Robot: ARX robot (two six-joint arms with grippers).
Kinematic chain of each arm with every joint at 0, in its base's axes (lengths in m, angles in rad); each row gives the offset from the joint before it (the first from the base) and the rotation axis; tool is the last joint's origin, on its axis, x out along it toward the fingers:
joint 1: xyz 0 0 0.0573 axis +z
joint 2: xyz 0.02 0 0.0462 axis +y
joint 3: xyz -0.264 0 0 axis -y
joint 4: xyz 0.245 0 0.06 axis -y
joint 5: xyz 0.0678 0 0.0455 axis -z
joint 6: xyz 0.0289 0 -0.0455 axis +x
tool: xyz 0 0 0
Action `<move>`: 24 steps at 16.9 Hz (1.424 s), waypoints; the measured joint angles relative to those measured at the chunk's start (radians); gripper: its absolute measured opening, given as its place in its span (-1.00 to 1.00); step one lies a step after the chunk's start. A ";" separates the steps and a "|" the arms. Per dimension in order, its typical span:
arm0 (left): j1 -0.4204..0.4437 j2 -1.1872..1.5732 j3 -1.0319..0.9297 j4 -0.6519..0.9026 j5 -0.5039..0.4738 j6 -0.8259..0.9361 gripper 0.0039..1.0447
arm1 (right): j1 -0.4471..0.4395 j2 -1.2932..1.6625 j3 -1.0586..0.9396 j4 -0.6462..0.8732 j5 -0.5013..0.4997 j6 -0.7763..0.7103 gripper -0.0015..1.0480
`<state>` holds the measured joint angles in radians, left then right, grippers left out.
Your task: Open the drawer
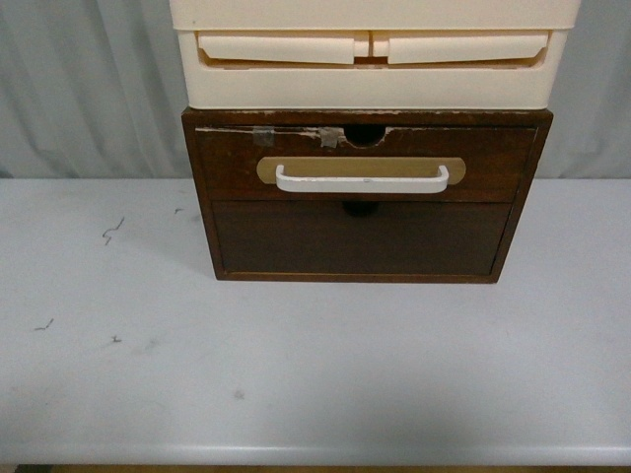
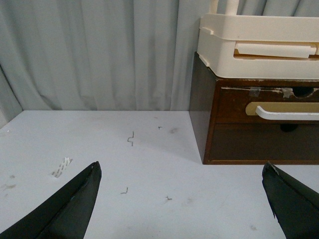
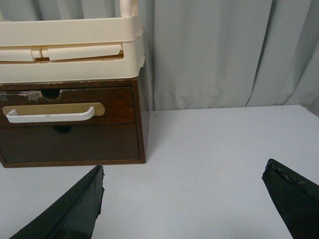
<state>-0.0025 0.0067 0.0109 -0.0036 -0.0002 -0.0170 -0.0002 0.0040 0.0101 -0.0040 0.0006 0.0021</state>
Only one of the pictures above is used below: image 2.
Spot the grey curtain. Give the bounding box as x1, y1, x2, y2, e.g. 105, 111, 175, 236
0, 0, 319, 129

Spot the dark wooden drawer cabinet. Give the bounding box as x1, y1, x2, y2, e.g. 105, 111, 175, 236
189, 54, 319, 164

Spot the cream plastic organizer box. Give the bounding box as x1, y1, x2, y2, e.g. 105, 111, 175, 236
197, 0, 319, 80

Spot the wooden drawer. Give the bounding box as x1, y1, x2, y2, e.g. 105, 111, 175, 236
204, 123, 319, 164
216, 87, 319, 123

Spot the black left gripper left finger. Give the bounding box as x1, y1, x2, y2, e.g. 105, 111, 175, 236
0, 161, 102, 239

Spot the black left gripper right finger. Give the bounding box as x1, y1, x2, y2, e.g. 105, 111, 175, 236
262, 162, 319, 239

